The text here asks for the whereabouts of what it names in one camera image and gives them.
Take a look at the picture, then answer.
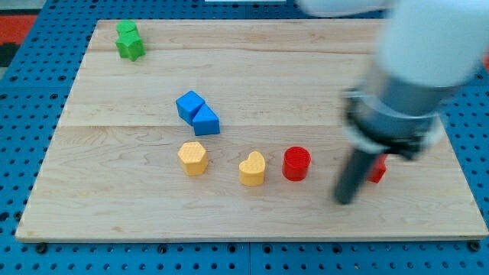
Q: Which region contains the red cylinder block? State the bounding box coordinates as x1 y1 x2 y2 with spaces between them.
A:
282 146 311 181

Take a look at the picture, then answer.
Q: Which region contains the blue cube block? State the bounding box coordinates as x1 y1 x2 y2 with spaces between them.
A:
176 90 206 126

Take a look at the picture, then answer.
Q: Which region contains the yellow hexagon block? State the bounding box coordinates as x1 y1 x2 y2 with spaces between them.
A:
177 141 209 176

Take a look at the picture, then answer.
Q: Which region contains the blue triangular block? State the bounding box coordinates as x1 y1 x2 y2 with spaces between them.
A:
193 104 220 136

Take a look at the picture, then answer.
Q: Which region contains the red block behind rod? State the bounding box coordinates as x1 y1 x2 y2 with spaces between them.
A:
367 154 387 183

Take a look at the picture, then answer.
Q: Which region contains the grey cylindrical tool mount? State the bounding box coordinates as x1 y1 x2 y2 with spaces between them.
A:
344 62 458 160

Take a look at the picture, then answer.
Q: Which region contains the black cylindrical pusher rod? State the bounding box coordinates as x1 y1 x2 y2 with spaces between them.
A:
334 148 378 205

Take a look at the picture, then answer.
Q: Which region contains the green round block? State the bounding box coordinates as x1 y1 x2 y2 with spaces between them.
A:
116 19 138 37

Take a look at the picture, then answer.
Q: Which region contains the yellow heart block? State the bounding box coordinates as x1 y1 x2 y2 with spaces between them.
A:
238 151 266 186

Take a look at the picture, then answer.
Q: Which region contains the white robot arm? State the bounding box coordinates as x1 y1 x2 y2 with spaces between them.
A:
298 0 488 204

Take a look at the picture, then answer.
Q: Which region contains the green star block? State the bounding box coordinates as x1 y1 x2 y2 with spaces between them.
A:
115 31 146 61

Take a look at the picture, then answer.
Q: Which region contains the wooden board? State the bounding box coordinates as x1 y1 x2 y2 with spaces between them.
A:
15 19 488 243

